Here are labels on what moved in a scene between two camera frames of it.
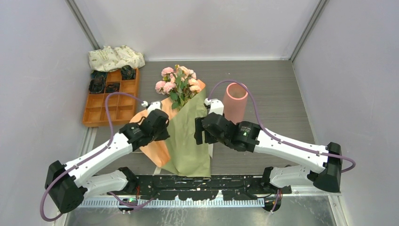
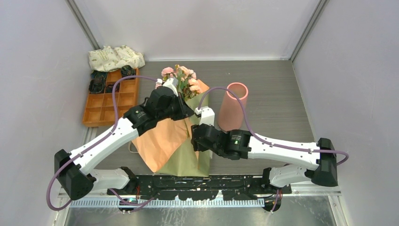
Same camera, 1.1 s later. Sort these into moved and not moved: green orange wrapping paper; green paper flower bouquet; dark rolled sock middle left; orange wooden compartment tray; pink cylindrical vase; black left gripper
Moved: green orange wrapping paper; black left gripper
Not moved: pink cylindrical vase; orange wooden compartment tray; green paper flower bouquet; dark rolled sock middle left
